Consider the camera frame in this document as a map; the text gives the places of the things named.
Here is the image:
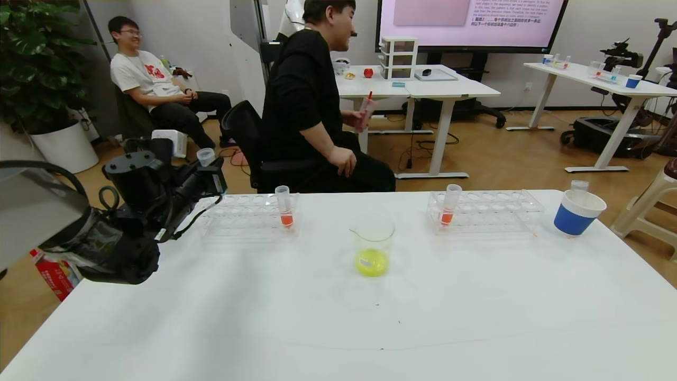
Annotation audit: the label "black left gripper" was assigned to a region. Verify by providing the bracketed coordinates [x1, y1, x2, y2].
[175, 156, 228, 201]

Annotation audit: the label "plastic bubble tea cup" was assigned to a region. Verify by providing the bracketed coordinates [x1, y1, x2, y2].
[354, 91, 377, 133]

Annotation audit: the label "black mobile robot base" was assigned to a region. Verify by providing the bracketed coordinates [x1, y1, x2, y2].
[561, 116, 662, 159]

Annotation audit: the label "clear acrylic test tube rack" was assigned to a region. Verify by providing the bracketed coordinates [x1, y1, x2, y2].
[426, 189, 545, 234]
[197, 193, 303, 238]

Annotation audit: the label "orange pigment test tube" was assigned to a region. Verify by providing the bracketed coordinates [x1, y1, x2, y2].
[275, 185, 295, 229]
[440, 184, 462, 227]

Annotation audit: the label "clear glass beaker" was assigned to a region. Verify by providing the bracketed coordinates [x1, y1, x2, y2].
[349, 214, 396, 277]

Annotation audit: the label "small clear tube rack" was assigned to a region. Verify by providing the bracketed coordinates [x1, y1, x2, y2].
[588, 61, 620, 84]

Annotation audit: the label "folding chair with dark jacket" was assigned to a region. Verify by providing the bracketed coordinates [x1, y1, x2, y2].
[115, 87, 159, 139]

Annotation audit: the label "man in black clothes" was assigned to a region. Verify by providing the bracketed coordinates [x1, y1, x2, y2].
[259, 0, 396, 194]

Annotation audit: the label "man in white t-shirt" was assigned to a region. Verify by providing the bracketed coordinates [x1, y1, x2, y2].
[108, 16, 233, 149]

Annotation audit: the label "white plant pot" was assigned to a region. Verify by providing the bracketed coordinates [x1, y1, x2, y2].
[29, 119, 100, 174]

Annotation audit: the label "red shopping bag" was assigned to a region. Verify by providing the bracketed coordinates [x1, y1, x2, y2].
[29, 249, 85, 302]

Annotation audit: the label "green potted plant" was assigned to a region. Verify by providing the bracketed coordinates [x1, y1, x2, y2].
[0, 0, 98, 135]

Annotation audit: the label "clear drawer organiser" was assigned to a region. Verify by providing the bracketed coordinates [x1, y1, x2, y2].
[379, 36, 419, 81]

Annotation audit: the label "grey tablet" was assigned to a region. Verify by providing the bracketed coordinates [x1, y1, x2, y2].
[414, 69, 459, 83]

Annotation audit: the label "white double desk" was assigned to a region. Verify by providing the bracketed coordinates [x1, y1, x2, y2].
[336, 65, 501, 180]

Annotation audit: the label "large display screen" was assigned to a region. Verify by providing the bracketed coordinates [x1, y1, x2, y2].
[376, 0, 569, 53]

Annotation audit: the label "blue white paper cup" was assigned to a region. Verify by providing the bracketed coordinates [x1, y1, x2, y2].
[554, 189, 608, 237]

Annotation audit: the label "black device on desk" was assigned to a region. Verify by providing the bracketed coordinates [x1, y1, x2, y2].
[600, 38, 644, 72]

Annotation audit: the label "white single desk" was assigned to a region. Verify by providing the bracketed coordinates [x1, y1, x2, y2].
[507, 62, 677, 174]

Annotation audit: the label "beige plastic stool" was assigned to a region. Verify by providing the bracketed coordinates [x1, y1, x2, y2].
[611, 158, 677, 264]

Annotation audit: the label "black tripod stand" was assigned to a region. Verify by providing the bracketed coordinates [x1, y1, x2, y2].
[637, 19, 677, 80]

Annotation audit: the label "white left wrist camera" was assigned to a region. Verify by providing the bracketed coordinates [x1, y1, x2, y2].
[152, 130, 188, 158]

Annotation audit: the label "black floor cables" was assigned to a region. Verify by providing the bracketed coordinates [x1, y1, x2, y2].
[397, 132, 461, 170]

